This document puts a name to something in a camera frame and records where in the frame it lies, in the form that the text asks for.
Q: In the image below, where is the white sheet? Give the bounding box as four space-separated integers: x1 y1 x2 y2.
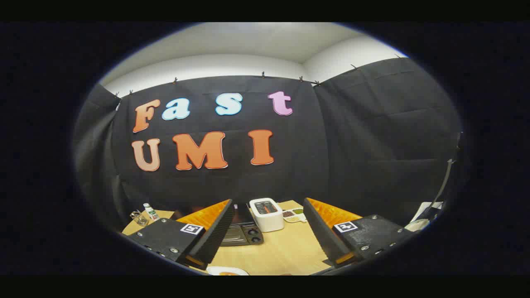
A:
405 201 444 232

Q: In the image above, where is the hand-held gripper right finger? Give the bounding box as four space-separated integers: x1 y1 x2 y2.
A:
303 197 414 267

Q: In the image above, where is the black backdrop cloth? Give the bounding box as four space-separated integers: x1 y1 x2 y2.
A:
74 57 463 232

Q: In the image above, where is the black toaster oven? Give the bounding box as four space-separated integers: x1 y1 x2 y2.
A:
219 203 264 247

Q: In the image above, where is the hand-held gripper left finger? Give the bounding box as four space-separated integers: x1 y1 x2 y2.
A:
128 199 235 270

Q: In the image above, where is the white pop-up toaster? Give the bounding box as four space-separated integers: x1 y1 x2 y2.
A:
249 197 285 233

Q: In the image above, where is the white bottle green label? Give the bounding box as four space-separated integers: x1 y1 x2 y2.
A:
143 203 160 222

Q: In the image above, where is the white divided snack dish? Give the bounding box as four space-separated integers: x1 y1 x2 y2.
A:
282 208 307 224

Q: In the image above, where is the white square plate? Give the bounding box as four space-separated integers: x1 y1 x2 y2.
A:
206 266 250 276

